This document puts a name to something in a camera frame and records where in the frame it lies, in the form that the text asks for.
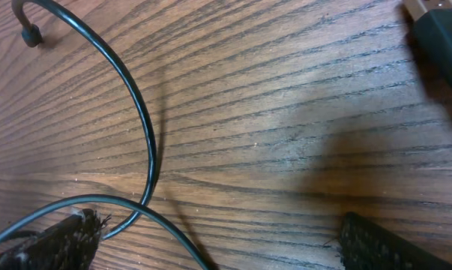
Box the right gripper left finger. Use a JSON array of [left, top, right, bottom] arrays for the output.
[[0, 208, 110, 270]]

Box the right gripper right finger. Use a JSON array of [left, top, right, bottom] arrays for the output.
[[338, 211, 452, 270]]

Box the black USB-A cable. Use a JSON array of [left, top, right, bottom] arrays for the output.
[[0, 0, 452, 270]]

